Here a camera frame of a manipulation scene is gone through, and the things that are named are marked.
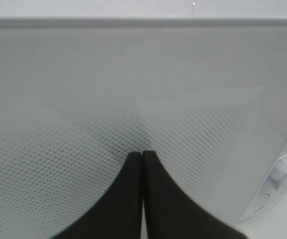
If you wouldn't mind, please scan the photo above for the white microwave oven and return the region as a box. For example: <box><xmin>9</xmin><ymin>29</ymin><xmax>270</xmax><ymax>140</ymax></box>
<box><xmin>239</xmin><ymin>145</ymin><xmax>287</xmax><ymax>221</ymax></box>

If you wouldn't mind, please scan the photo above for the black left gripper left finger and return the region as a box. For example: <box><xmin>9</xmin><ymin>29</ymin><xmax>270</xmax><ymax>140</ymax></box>
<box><xmin>53</xmin><ymin>152</ymin><xmax>142</xmax><ymax>239</ymax></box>

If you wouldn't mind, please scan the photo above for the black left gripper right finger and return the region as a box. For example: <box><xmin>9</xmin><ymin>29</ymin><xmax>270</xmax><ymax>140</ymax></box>
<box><xmin>142</xmin><ymin>151</ymin><xmax>246</xmax><ymax>239</ymax></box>

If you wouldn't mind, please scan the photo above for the white microwave door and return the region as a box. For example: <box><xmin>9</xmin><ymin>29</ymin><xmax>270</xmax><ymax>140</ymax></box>
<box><xmin>0</xmin><ymin>17</ymin><xmax>287</xmax><ymax>239</ymax></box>

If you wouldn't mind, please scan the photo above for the white round door button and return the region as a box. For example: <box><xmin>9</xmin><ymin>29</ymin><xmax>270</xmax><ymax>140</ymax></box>
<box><xmin>250</xmin><ymin>193</ymin><xmax>270</xmax><ymax>215</ymax></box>

